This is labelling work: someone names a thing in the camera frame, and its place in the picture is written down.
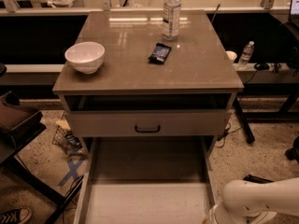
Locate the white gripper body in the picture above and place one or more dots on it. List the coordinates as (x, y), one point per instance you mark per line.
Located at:
(217, 216)

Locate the drawer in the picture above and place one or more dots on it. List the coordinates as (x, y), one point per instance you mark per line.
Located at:
(158, 180)
(131, 124)

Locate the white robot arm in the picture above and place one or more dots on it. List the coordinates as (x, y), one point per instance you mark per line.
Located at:
(245, 202)

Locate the grey drawer cabinet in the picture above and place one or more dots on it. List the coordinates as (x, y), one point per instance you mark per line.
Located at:
(196, 76)

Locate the black table leg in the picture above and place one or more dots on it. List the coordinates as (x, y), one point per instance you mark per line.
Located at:
(243, 121)

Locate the black office chair base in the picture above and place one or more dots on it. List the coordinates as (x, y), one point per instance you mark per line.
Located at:
(291, 154)

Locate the blue tape cross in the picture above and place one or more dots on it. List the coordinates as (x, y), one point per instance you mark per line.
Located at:
(72, 173)

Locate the white paper cup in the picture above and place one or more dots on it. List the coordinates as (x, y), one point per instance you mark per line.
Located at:
(231, 55)

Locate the small water bottle on ledge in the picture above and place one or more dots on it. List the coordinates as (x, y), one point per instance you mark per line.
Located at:
(245, 56)

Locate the dark blue snack packet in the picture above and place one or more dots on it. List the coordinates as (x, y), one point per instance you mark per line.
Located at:
(160, 53)

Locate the black white sneaker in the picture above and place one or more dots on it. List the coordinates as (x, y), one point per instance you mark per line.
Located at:
(16, 216)

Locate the white bowl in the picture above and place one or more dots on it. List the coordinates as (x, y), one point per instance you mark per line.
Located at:
(86, 57)

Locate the clear water bottle on cabinet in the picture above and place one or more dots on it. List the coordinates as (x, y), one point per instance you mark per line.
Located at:
(171, 14)

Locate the wire basket on floor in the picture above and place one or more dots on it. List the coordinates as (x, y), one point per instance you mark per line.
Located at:
(67, 142)

